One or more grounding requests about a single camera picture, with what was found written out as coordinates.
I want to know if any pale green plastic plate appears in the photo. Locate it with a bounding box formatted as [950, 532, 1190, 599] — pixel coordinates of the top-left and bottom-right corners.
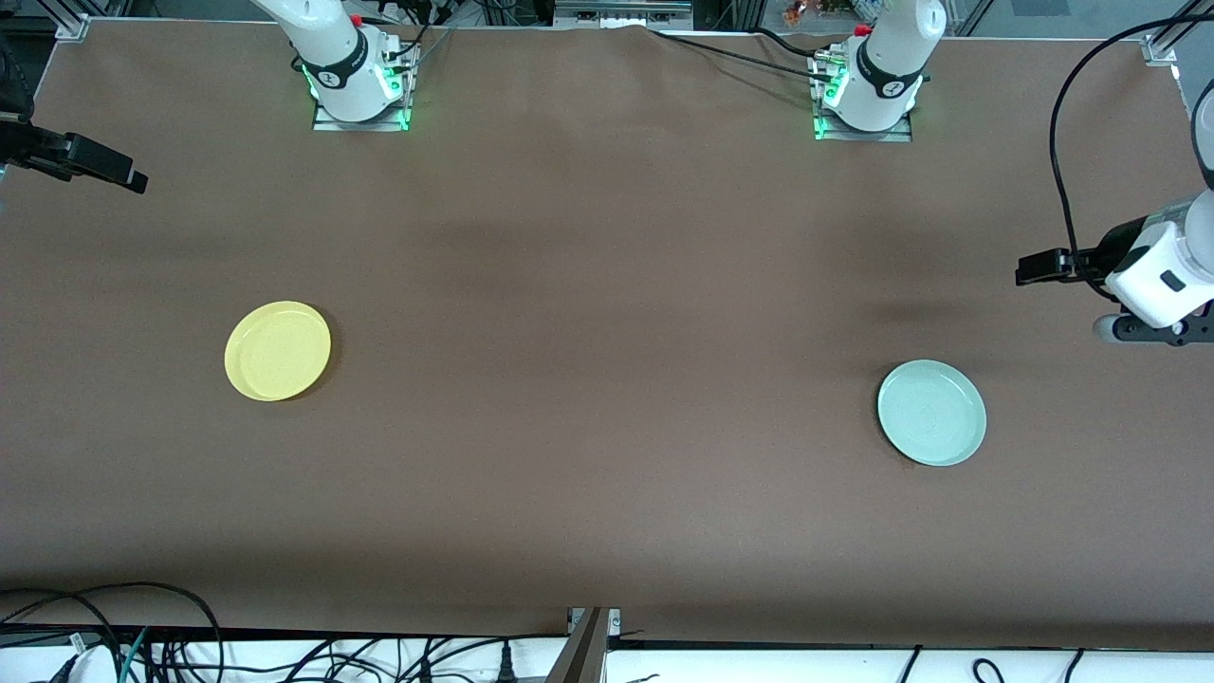
[876, 360, 988, 468]

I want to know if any yellow plastic plate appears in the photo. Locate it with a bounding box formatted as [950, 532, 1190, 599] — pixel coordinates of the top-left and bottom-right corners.
[224, 301, 333, 402]

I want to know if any brown table cover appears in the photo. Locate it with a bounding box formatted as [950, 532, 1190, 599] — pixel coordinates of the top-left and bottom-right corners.
[0, 17, 1214, 651]

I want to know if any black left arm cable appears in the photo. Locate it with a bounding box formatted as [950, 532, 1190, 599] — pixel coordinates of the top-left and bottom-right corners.
[1047, 11, 1214, 281]

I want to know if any aluminium frame post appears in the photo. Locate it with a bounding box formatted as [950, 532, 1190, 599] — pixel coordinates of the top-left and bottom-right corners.
[1143, 0, 1214, 67]
[52, 0, 93, 41]

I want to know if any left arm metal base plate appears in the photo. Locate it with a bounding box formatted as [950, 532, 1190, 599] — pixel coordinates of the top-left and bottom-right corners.
[809, 49, 914, 143]

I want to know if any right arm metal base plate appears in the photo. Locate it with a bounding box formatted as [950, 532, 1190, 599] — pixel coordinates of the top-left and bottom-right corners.
[311, 38, 413, 133]

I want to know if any long black cable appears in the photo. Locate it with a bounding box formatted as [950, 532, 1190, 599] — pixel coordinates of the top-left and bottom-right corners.
[648, 27, 837, 84]

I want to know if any black arched cable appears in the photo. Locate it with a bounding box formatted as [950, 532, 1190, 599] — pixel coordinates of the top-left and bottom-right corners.
[0, 581, 225, 683]

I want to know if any green cable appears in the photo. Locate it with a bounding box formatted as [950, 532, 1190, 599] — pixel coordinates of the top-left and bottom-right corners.
[119, 626, 153, 683]

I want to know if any aluminium frame strut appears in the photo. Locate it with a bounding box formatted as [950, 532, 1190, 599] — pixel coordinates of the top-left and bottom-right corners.
[543, 607, 623, 683]

